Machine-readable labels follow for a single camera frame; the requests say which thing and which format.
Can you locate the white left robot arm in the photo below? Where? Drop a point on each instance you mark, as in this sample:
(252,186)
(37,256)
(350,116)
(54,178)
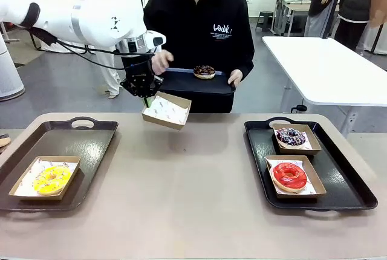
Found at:
(99,21)

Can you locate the dark plastic stool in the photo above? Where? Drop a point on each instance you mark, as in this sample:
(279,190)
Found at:
(264,19)

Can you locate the dark purple sprinkled donut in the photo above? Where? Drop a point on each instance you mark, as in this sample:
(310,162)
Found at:
(285,139)

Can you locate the red glazed donut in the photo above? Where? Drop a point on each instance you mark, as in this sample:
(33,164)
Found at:
(281,181)

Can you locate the small black tray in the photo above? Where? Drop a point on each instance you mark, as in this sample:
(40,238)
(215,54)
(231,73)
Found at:
(187,86)

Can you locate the brown plastic serving tray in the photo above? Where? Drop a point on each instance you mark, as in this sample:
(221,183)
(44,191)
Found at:
(90,145)

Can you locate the large white table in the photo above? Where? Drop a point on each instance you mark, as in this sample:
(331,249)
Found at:
(317,66)

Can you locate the black slanted stand pole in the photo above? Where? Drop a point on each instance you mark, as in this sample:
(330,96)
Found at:
(327,30)

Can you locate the person's left hand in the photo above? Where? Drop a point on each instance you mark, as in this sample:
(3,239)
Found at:
(236,77)

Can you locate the chocolate sprinkled donut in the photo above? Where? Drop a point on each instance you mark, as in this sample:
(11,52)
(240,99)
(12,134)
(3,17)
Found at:
(204,71)

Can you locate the grey metal leg table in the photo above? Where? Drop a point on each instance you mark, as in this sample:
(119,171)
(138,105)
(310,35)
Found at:
(294,3)

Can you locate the person's right hand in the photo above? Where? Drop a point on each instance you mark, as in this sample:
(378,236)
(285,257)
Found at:
(161,62)

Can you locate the white cylindrical air purifier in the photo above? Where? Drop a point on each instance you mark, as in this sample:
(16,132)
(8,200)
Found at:
(9,72)

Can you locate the brown cardboard food tray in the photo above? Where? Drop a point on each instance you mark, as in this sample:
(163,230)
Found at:
(317,178)
(36,197)
(163,125)
(314,143)

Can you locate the person in black sweatshirt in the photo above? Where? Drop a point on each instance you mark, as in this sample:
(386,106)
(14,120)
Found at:
(199,15)

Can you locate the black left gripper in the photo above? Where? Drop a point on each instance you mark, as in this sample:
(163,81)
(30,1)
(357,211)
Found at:
(137,72)

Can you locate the mannequin with orange scarf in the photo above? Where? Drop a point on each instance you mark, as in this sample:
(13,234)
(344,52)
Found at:
(353,6)

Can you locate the yellow sprinkled donut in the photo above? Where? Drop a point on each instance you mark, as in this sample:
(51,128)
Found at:
(42,184)

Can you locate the person's left forearm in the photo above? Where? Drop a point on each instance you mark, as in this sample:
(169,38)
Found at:
(247,66)

